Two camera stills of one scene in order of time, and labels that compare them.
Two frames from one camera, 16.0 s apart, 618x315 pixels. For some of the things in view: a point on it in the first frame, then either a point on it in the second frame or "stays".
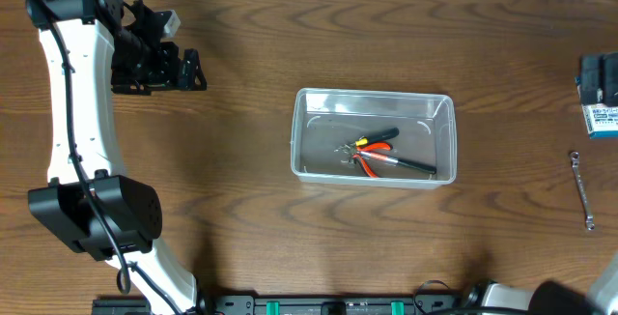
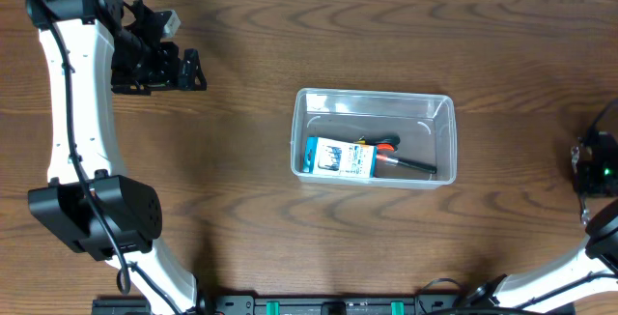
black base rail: (295, 304) stays
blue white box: (601, 120) → (334, 157)
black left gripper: (170, 69) stays
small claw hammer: (403, 162) stays
